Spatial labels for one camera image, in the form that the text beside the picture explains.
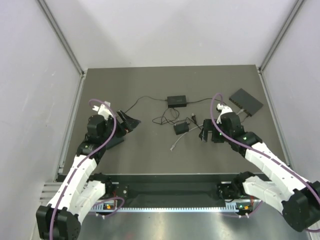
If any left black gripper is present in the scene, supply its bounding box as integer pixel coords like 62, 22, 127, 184
101, 109, 141, 143

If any thin black power cord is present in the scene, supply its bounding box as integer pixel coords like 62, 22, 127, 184
124, 96, 232, 126

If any grey ethernet cable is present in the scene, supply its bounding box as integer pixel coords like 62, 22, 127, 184
169, 108, 247, 152

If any black power brick adapter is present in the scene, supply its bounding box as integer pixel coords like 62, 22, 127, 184
166, 95, 188, 108

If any dark grey network switch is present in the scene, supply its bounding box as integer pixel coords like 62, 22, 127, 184
229, 88, 264, 117

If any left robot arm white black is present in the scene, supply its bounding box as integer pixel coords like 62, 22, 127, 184
36, 106, 140, 240

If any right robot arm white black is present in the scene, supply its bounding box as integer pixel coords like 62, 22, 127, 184
199, 111, 320, 232

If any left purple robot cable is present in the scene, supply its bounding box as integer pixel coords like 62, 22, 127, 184
44, 98, 126, 240

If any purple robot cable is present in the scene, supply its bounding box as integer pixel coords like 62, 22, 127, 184
44, 98, 126, 240
210, 93, 320, 233

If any thin black adapter cord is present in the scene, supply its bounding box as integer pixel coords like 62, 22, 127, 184
151, 113, 201, 131

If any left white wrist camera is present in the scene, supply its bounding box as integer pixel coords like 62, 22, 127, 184
92, 101, 112, 120

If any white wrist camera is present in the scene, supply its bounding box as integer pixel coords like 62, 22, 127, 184
92, 101, 112, 120
215, 103, 233, 124

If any small black wall adapter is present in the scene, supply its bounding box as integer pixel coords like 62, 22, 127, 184
173, 122, 189, 135

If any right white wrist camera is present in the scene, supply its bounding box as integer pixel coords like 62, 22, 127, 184
215, 103, 233, 124

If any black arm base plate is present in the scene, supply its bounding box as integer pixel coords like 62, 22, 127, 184
84, 173, 263, 208

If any grey slotted cable duct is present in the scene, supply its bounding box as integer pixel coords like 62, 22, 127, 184
89, 201, 253, 213

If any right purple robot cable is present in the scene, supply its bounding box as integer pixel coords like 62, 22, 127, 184
210, 93, 320, 233

